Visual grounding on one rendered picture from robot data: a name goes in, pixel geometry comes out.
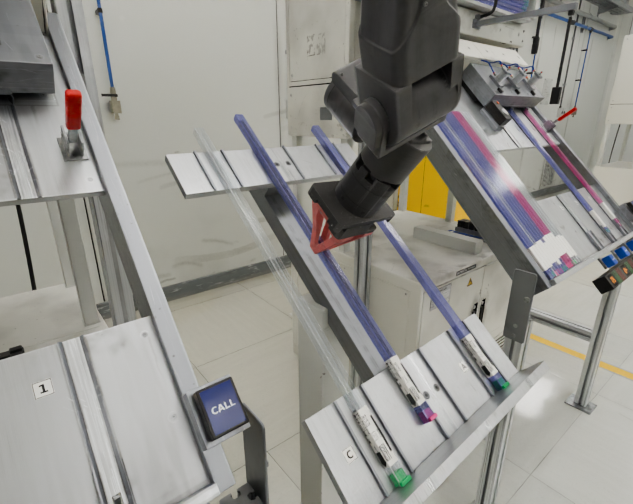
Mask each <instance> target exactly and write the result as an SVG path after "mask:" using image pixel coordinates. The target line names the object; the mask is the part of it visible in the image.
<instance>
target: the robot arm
mask: <svg viewBox="0 0 633 504"><path fill-rule="evenodd" d="M460 28H461V17H460V15H459V14H458V5H457V0H361V23H360V26H359V31H358V38H359V47H360V55H361V57H360V58H359V59H357V60H355V61H353V62H351V63H349V64H347V65H345V66H344V67H342V68H340V69H338V70H336V71H334V72H333V73H332V81H331V82H330V84H329V85H328V87H327V89H326V91H325V94H324V104H325V106H326V107H327V109H328V110H329V111H330V112H331V113H332V115H333V116H334V117H335V118H336V120H337V121H338V122H339V123H340V124H341V126H342V127H343V128H344V129H345V131H346V132H347V133H348V134H349V135H350V137H351V138H352V139H353V140H354V141H355V142H357V143H362V142H364V143H365V144H366V145H365V147H364V148H363V150H362V151H361V152H360V154H359V155H358V157H357V158H356V159H355V161H354V162H353V164H352V165H351V167H350V168H349V169H348V171H347V172H346V174H345V175H344V176H343V178H342V179H341V180H340V181H329V182H318V183H313V184H312V186H311V187H310V189H309V191H308V195H309V196H310V198H311V199H312V218H313V228H312V235H311V242H310V247H311V249H312V251H313V252H314V254H318V253H320V252H323V251H325V250H327V249H329V250H331V249H333V248H336V247H338V246H341V245H344V244H346V243H349V242H352V241H355V240H357V239H360V238H363V237H366V236H368V235H371V234H372V233H373V232H374V231H375V230H376V225H375V224H374V223H375V222H380V221H384V220H387V222H389V221H390V220H391V219H392V218H393V217H394V216H395V213H394V211H393V210H392V209H391V207H390V206H389V205H388V203H387V202H386V201H387V200H388V199H389V198H390V196H391V195H392V194H393V193H394V192H395V191H396V190H397V188H398V187H399V186H400V185H401V184H402V183H403V181H404V180H405V179H406V178H407V177H408V176H409V175H410V173H411V172H412V171H413V170H414V169H415V168H416V166H417V165H418V164H419V163H420V162H421V161H422V160H423V158H424V157H425V156H426V155H427V154H428V153H429V151H430V150H431V149H432V143H431V142H432V140H431V139H430V138H429V136H428V135H427V134H426V133H425V132H426V131H427V130H429V129H431V128H432V127H434V126H436V125H438V124H439V123H441V122H443V121H444V120H445V119H446V116H447V114H448V113H450V112H451V111H453V110H454V109H455V108H456V107H457V106H458V104H459V101H460V97H461V87H462V76H463V66H464V54H463V53H461V52H459V40H460ZM324 218H325V220H326V222H325V225H324V228H323V231H322V234H321V238H322V239H323V241H324V242H323V243H320V244H319V243H318V240H319V236H320V232H321V228H322V224H323V220H324ZM330 235H331V236H332V237H331V238H330V239H329V237H330Z"/></svg>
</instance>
